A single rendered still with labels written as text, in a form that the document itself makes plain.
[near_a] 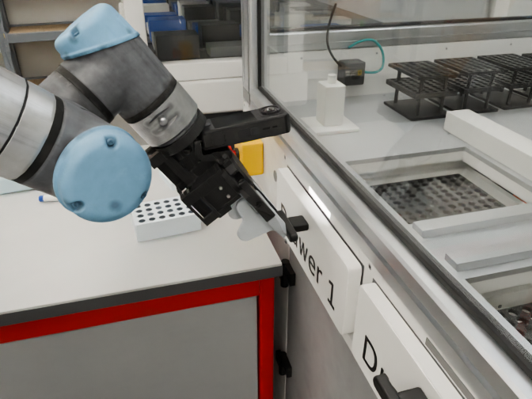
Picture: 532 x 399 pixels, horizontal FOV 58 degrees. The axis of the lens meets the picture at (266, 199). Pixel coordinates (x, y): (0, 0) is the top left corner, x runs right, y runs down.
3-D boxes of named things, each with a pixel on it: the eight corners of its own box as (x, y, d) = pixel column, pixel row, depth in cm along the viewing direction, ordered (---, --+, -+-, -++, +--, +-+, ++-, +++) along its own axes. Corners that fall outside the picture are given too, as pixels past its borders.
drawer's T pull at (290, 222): (290, 244, 66) (290, 236, 65) (275, 217, 72) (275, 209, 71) (314, 240, 66) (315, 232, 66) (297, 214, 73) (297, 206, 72)
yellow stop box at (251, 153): (239, 178, 96) (238, 145, 93) (232, 163, 102) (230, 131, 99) (264, 175, 98) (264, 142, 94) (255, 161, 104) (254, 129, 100)
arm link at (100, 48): (39, 51, 51) (97, -1, 53) (113, 124, 57) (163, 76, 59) (51, 49, 45) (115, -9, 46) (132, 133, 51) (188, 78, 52)
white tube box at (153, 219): (138, 242, 90) (134, 226, 88) (131, 220, 97) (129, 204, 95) (201, 229, 94) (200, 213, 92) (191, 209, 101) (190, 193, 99)
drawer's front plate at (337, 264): (341, 337, 61) (349, 268, 56) (275, 222, 86) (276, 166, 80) (354, 335, 62) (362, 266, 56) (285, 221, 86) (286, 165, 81)
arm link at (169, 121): (173, 72, 58) (181, 91, 51) (197, 100, 60) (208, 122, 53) (126, 111, 58) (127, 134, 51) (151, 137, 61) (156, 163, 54)
